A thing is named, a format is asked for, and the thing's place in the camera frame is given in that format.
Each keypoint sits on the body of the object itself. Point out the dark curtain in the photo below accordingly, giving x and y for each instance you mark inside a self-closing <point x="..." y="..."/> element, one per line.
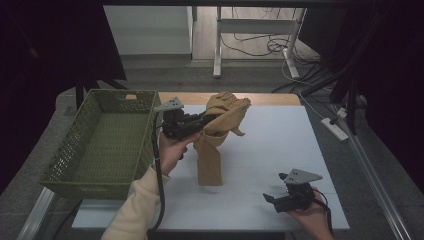
<point x="393" y="83"/>
<point x="40" y="66"/>

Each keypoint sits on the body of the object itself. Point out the tan cloth garment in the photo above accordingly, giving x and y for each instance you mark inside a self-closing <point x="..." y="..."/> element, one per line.
<point x="208" y="163"/>

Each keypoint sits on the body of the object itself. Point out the white desk frame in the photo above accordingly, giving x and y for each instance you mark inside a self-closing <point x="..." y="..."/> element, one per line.
<point x="218" y="40"/>

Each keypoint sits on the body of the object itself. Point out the white power strip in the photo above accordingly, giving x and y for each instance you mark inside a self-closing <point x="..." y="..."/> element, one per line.
<point x="335" y="129"/>

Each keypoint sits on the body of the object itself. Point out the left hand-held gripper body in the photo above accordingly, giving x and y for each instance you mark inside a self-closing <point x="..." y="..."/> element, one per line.
<point x="178" y="124"/>

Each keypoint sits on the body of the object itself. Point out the person's right hand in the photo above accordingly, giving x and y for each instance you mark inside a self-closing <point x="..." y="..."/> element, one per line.
<point x="311" y="220"/>

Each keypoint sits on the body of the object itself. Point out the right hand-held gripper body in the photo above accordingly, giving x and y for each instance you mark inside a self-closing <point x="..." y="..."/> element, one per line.
<point x="296" y="195"/>

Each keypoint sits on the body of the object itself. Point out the aluminium rail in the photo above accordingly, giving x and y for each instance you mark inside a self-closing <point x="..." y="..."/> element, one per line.
<point x="376" y="186"/>
<point x="35" y="216"/>

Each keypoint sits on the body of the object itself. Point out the black stand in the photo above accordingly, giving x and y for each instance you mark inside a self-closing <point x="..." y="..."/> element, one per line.
<point x="351" y="110"/>

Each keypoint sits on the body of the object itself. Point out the white cabinet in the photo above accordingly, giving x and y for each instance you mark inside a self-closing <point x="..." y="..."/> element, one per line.
<point x="146" y="30"/>

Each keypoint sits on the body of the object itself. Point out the person's left hand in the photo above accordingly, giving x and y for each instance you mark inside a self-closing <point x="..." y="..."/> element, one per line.
<point x="171" y="153"/>

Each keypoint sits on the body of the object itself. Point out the green perforated plastic basket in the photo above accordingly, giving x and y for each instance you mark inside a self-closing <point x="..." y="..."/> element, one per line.
<point x="100" y="146"/>

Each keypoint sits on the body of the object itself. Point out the white table board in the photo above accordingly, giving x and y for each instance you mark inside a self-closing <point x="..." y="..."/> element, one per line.
<point x="273" y="146"/>

